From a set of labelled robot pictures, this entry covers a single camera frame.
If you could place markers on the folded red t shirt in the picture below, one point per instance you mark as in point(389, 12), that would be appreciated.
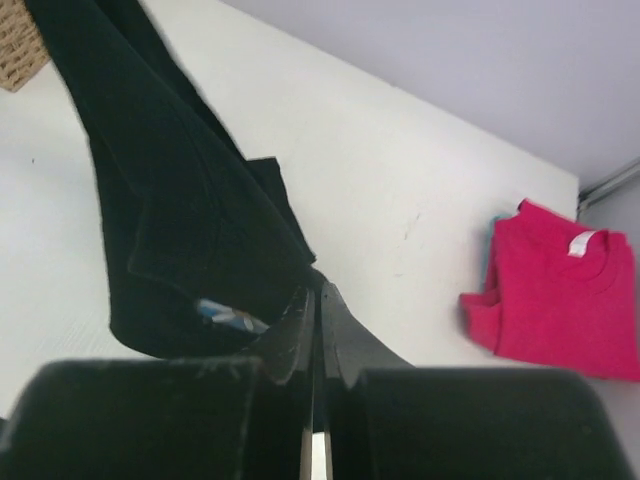
point(558, 293)

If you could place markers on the right aluminium frame post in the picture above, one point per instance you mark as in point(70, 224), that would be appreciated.
point(608, 186)

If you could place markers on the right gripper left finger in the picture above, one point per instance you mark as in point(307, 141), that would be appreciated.
point(248, 416)

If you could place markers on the wicker basket with liner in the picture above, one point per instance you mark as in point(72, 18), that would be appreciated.
point(23, 53)

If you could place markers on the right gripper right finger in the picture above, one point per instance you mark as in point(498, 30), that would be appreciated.
point(386, 419)

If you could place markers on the black t shirt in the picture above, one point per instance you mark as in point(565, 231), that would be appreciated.
point(184, 215)

